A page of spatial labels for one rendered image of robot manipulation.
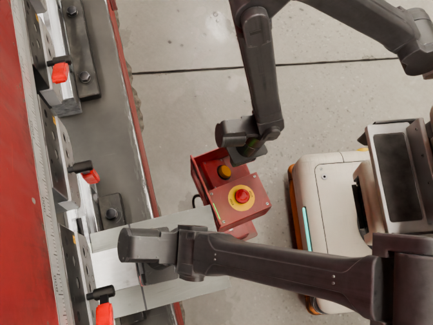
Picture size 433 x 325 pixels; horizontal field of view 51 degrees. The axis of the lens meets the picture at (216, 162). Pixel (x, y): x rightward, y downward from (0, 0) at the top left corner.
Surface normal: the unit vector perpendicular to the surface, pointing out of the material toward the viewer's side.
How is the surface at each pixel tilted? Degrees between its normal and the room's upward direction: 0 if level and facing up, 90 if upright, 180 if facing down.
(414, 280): 50
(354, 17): 85
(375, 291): 35
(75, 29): 0
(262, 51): 82
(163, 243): 30
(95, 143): 0
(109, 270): 0
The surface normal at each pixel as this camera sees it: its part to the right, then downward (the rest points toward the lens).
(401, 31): 0.12, 0.84
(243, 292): 0.05, -0.29
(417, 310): -0.65, -0.12
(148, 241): 0.43, -0.07
